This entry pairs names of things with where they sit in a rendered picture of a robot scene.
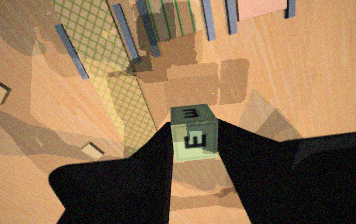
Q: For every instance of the pink flat strip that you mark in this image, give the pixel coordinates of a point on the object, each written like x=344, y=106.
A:
x=248, y=9

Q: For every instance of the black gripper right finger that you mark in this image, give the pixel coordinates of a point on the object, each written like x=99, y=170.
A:
x=262, y=170

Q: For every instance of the pale green labelled cube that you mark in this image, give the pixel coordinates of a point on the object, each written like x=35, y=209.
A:
x=194, y=132

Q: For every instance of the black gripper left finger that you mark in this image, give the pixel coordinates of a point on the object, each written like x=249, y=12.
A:
x=146, y=174

